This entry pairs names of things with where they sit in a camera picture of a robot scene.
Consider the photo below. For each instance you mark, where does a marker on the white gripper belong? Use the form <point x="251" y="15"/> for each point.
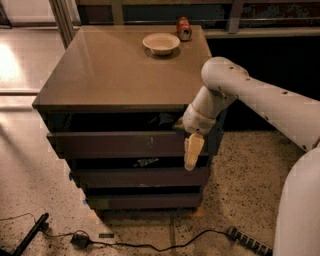
<point x="199" y="122"/>

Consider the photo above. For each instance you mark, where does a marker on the drawer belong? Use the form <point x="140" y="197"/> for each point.
<point x="123" y="144"/>
<point x="159" y="201"/>
<point x="149" y="177"/>

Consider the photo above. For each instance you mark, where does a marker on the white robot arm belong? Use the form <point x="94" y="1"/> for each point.
<point x="295" y="116"/>

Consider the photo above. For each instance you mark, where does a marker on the dark brown drawer cabinet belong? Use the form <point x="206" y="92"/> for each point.
<point x="108" y="81"/>

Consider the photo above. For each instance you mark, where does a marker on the white paper bowl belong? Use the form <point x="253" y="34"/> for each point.
<point x="161" y="43"/>

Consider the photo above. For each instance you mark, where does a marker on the orange soda can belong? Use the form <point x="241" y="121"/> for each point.
<point x="183" y="28"/>

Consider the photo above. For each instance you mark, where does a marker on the black power strip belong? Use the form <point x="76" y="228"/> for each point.
<point x="249" y="242"/>

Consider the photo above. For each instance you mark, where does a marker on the black power adapter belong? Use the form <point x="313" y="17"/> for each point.
<point x="80" y="239"/>

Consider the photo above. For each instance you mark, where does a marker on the metal window frame rail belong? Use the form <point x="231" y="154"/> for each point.
<point x="226" y="18"/>

